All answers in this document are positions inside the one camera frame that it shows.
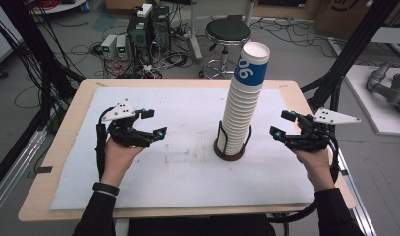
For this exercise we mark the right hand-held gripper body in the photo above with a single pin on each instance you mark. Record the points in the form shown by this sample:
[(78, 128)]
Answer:
[(315, 139)]

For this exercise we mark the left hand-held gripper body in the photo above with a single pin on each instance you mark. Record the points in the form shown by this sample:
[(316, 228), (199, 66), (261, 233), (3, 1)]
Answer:
[(128, 135)]

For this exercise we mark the stack of paper cups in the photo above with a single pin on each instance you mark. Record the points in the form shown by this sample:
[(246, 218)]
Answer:
[(241, 111)]

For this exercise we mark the person's right hand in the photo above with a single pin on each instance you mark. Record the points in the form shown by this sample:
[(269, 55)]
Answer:
[(317, 167)]

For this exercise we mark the person's left hand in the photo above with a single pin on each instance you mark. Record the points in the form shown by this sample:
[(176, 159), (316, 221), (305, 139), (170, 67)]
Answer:
[(117, 160)]

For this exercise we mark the white foam mat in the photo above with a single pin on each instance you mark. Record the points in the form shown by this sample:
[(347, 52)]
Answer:
[(181, 183)]

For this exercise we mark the black wristband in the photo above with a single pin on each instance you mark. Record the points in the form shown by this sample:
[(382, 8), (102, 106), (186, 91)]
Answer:
[(105, 188)]

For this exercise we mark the white floor board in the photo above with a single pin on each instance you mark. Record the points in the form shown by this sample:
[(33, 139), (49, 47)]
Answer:
[(368, 108)]

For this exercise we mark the grey power supply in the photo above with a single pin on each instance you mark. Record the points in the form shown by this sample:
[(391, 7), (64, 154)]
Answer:
[(109, 47), (122, 47)]

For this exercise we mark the black computer tower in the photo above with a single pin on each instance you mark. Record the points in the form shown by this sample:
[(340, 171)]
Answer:
[(161, 29), (140, 39)]

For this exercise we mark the black metal stand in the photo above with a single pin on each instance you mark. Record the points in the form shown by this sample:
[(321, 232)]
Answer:
[(351, 49)]

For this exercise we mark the black tape piece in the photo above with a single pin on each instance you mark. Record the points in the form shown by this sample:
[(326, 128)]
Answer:
[(43, 169)]

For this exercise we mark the white box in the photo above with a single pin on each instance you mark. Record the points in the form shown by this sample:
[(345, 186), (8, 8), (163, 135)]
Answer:
[(144, 10)]

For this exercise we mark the black round stool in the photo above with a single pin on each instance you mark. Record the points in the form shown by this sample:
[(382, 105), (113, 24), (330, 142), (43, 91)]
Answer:
[(227, 31)]

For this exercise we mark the cardboard box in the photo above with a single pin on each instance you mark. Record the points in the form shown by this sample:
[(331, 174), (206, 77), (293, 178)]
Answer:
[(345, 16)]

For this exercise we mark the aluminium rail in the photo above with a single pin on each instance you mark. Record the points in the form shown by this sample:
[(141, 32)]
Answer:
[(361, 206), (14, 170)]

